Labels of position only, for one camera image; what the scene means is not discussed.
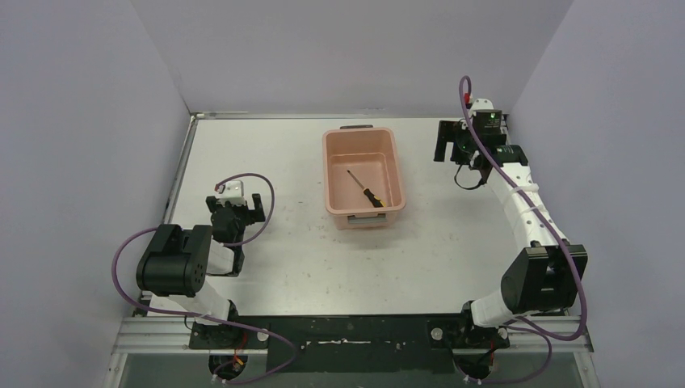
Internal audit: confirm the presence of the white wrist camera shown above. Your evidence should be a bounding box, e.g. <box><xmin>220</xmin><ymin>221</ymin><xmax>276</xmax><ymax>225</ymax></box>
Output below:
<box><xmin>215</xmin><ymin>180</ymin><xmax>244</xmax><ymax>202</ymax></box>
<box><xmin>466</xmin><ymin>95</ymin><xmax>494</xmax><ymax>115</ymax></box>

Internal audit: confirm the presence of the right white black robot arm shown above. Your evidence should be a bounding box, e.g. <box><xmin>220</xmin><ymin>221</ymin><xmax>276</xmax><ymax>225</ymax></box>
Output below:
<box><xmin>453</xmin><ymin>109</ymin><xmax>588</xmax><ymax>347</ymax></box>

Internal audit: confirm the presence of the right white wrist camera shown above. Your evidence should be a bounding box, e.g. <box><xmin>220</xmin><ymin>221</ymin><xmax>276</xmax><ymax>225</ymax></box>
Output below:
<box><xmin>466</xmin><ymin>95</ymin><xmax>494</xmax><ymax>115</ymax></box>

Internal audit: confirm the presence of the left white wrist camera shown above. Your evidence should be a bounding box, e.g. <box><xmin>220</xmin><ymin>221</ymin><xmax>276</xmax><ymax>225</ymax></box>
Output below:
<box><xmin>215</xmin><ymin>180</ymin><xmax>244</xmax><ymax>202</ymax></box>

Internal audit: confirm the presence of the aluminium frame rail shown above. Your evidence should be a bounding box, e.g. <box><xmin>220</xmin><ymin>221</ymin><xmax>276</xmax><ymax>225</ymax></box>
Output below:
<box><xmin>103</xmin><ymin>314</ymin><xmax>599</xmax><ymax>387</ymax></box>

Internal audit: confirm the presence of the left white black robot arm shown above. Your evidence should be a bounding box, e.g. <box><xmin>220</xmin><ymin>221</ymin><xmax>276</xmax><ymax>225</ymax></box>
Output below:
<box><xmin>136</xmin><ymin>120</ymin><xmax>460</xmax><ymax>350</ymax></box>

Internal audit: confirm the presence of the black yellow handled screwdriver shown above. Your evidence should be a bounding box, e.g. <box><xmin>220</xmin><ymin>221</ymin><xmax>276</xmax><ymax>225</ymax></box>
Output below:
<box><xmin>347</xmin><ymin>170</ymin><xmax>385</xmax><ymax>208</ymax></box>

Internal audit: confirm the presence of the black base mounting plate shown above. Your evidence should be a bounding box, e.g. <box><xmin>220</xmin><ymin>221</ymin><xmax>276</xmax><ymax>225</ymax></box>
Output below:
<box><xmin>188</xmin><ymin>313</ymin><xmax>510</xmax><ymax>373</ymax></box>

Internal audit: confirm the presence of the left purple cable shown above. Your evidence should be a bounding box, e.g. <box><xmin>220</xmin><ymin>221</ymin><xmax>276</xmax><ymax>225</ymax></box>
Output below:
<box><xmin>111</xmin><ymin>172</ymin><xmax>297</xmax><ymax>386</ymax></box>

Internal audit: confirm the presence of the pink plastic bin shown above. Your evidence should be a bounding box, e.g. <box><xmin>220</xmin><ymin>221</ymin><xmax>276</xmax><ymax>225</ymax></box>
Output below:
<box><xmin>322</xmin><ymin>125</ymin><xmax>406</xmax><ymax>230</ymax></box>

